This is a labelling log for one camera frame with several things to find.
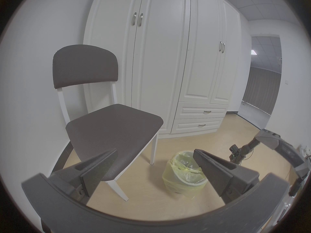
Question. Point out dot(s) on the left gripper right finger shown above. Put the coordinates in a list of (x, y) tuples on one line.
[(213, 171)]

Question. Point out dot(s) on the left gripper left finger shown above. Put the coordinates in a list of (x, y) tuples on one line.
[(97, 171)]

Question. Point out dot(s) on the yellow plastic bag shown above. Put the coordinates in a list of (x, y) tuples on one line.
[(170, 186)]

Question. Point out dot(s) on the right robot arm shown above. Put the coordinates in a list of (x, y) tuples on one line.
[(269, 139)]

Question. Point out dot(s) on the white trash bin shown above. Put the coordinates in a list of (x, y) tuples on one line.
[(182, 179)]

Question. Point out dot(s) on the grey and white chair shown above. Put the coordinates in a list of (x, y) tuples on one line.
[(109, 130)]

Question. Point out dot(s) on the grey curtain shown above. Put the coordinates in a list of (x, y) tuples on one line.
[(262, 91)]

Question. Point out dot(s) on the white wardrobe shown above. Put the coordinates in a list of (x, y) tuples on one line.
[(165, 57)]

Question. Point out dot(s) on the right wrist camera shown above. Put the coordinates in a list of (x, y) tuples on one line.
[(234, 148)]

